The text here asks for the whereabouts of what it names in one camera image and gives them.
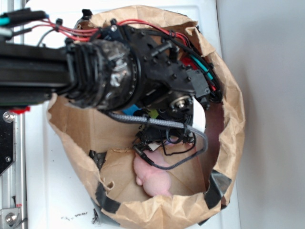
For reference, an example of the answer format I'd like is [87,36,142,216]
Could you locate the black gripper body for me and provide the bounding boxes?
[104,22,210,153]

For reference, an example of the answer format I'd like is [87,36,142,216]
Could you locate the green plush animal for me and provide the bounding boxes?
[149,109,159,119]

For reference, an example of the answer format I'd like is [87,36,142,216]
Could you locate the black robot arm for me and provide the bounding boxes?
[0,9,212,151]

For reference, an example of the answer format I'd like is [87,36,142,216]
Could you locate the blue rectangular block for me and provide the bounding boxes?
[122,104,143,116]

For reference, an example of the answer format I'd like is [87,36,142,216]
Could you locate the brown paper bag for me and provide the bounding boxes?
[48,5,245,229]

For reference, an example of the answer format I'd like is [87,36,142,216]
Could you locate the pink plush bunny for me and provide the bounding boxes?
[133,146,200,198]

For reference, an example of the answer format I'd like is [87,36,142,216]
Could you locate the grey braided cable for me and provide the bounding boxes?
[106,111,209,170]

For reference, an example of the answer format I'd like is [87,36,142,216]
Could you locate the aluminium extrusion rail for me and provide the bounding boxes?
[0,108,28,229]

